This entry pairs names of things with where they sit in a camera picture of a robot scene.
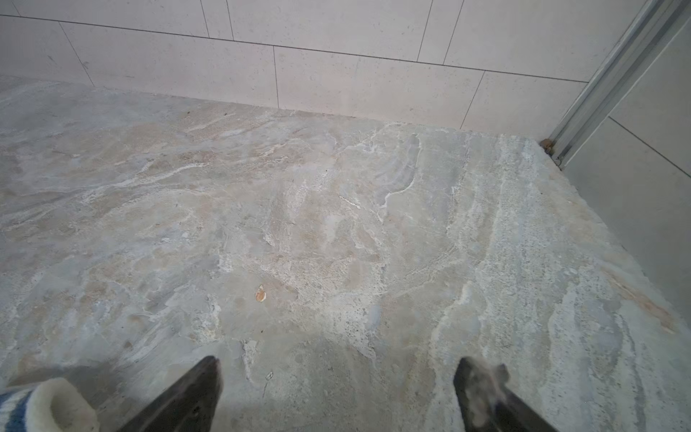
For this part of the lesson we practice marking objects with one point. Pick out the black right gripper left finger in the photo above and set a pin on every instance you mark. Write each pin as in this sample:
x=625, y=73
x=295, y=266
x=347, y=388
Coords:
x=189, y=404

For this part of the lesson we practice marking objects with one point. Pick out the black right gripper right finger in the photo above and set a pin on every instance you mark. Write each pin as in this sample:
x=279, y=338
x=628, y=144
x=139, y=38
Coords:
x=487, y=404

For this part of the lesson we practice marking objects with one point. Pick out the blue white striped knit sweater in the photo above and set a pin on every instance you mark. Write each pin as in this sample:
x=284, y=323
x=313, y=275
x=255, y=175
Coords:
x=52, y=405

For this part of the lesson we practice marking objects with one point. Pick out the right aluminium corner post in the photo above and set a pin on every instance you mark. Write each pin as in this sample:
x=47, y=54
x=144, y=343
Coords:
x=648, y=35

